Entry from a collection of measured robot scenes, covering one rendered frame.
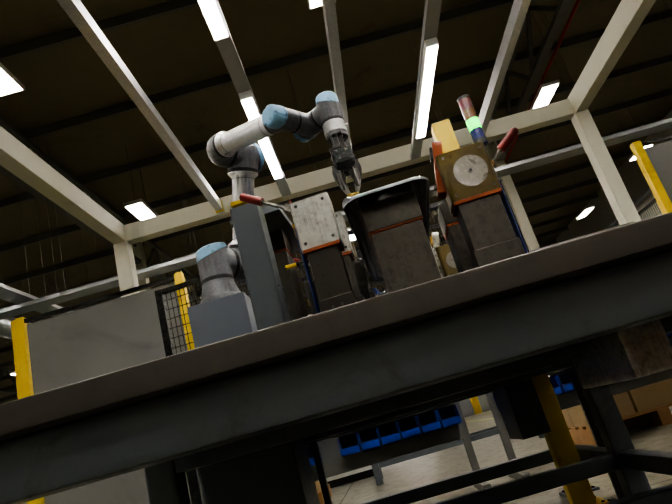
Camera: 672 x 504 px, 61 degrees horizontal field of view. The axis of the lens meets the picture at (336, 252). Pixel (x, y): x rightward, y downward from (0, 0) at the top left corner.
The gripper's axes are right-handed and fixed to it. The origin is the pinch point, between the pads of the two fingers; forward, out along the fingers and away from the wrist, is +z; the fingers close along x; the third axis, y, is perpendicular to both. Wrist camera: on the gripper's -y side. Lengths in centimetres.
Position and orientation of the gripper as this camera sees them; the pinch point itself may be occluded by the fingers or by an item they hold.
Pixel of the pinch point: (353, 193)
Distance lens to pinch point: 182.6
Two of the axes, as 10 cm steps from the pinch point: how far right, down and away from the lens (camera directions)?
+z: 2.4, 9.2, -3.0
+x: 9.6, -2.8, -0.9
